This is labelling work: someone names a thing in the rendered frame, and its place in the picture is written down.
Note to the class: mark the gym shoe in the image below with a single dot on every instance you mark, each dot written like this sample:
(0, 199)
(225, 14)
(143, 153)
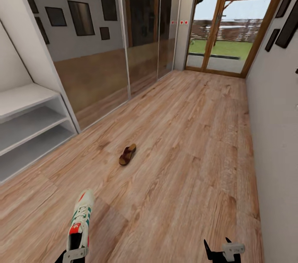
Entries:
(78, 236)

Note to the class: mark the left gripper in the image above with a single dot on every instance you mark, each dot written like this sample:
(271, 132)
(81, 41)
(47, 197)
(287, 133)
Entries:
(80, 260)

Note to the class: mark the sandal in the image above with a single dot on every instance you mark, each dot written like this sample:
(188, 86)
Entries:
(126, 157)

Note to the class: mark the picture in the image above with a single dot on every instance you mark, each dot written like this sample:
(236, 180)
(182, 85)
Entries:
(288, 29)

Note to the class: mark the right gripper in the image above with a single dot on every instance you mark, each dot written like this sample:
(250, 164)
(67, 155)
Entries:
(217, 257)

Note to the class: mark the door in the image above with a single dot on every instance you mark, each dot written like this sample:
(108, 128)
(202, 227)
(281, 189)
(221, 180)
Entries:
(225, 35)

